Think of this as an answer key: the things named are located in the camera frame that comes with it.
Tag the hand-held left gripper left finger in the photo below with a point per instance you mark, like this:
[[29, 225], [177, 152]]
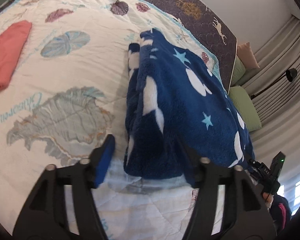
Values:
[[106, 160]]

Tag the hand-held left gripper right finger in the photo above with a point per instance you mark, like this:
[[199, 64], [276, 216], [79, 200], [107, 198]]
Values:
[[202, 172]]

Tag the blue star print fleece robe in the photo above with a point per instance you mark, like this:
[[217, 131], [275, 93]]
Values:
[[180, 110]]

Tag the person's right forearm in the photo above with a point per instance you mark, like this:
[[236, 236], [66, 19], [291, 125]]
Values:
[[281, 212]]

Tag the person's right hand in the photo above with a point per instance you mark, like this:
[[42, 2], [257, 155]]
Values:
[[267, 197]]

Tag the beige curtain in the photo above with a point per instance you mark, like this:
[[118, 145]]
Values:
[[277, 130]]

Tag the large green pillow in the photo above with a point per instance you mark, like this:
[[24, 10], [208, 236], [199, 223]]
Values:
[[245, 110]]

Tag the black floor lamp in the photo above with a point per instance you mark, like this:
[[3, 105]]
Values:
[[291, 75]]

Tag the seashell printed quilt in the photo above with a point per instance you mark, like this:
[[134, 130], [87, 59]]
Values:
[[65, 67]]

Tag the small green pillow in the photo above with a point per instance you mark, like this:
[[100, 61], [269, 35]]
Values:
[[238, 70]]

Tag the peach pillow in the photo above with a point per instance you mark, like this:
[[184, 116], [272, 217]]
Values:
[[247, 55]]

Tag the coral folded garment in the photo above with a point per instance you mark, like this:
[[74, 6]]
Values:
[[5, 55]]

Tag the deer print mattress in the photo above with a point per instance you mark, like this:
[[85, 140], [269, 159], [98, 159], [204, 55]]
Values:
[[202, 17]]

